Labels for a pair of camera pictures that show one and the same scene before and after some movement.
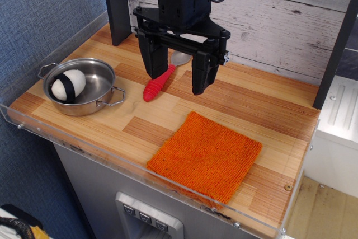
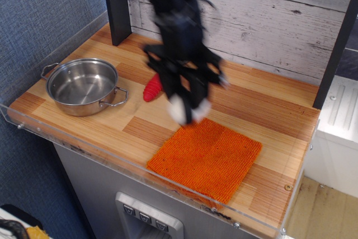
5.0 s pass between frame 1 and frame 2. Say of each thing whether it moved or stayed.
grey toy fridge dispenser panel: stayed
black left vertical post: stayed
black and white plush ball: moved
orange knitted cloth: stayed
